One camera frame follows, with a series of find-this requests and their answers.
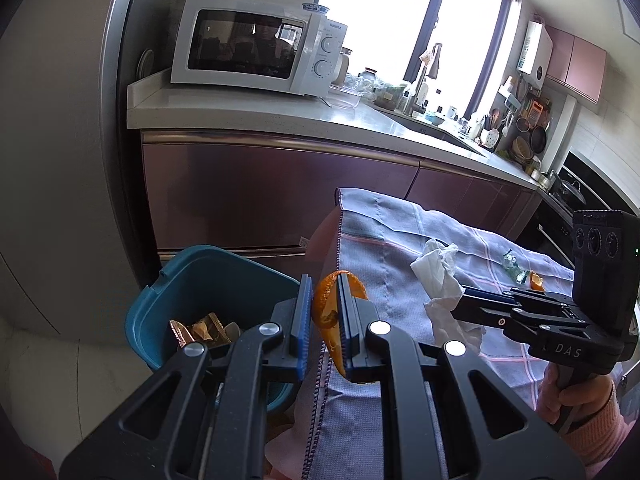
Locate white wall water heater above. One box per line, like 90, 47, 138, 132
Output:
516, 21, 553, 90

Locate pink sleeved right forearm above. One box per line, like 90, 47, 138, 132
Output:
564, 388, 634, 479

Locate kitchen sink faucet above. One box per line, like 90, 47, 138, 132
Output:
409, 42, 442, 115

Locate purple kitchen base cabinets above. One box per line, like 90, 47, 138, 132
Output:
142, 131, 541, 274

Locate orange peel piece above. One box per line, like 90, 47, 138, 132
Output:
529, 272, 544, 292
311, 270, 375, 380

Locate person's right hand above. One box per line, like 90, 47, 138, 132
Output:
536, 363, 613, 424

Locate grey steel refrigerator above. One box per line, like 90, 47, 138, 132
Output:
0, 0, 202, 346

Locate blue plaid tablecloth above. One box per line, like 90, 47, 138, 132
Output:
296, 188, 585, 479

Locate green clear candy wrapper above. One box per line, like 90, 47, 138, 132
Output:
502, 249, 529, 285

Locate pink upper wall cabinet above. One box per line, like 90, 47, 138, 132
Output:
547, 27, 608, 106

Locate white soap dispenser bottle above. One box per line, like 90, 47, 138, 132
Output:
413, 81, 428, 114

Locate black hanging frying pan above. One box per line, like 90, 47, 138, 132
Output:
528, 126, 548, 155

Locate teal plastic trash bin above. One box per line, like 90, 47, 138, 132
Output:
124, 244, 302, 413

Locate blue white bowl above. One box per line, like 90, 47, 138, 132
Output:
302, 2, 329, 15

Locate black built-in oven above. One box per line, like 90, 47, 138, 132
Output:
516, 150, 639, 268

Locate white microwave oven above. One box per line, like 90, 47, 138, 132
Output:
170, 0, 347, 98

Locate large kitchen window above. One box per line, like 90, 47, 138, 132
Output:
317, 0, 518, 117

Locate gold foil snack bag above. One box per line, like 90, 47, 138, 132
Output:
169, 312, 242, 348

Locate white kitchen countertop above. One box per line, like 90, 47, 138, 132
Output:
126, 70, 537, 190

